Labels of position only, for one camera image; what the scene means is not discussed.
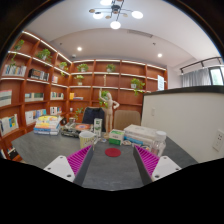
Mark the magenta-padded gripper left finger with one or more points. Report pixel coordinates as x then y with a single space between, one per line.
58 166

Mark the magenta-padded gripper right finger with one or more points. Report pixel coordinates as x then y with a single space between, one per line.
163 166

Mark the yellow striped ceramic mug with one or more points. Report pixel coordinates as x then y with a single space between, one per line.
86 139

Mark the stack of white books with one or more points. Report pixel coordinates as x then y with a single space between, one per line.
141 132

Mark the stack of dark books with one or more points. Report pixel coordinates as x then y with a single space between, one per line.
75 129

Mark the stack of colourful books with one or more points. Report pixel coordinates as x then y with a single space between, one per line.
48 126

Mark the flat round red coaster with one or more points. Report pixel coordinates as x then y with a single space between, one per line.
113 152

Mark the small green white box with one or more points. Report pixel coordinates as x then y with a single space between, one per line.
116 137

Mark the tan upholstered chair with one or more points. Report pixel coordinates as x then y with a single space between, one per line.
128 119

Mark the dark blue chair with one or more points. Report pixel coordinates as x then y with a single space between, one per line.
91 115

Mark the wooden artist mannequin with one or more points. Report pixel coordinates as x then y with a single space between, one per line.
109 113

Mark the grey window curtain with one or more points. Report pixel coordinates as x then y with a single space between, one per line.
196 77

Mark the wooden bookshelf unit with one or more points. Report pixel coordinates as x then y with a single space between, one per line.
126 78

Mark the round recessed ceiling light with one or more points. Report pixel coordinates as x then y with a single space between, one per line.
79 48
160 55

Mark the ceiling chandelier with round lamps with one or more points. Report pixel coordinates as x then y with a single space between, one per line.
115 10

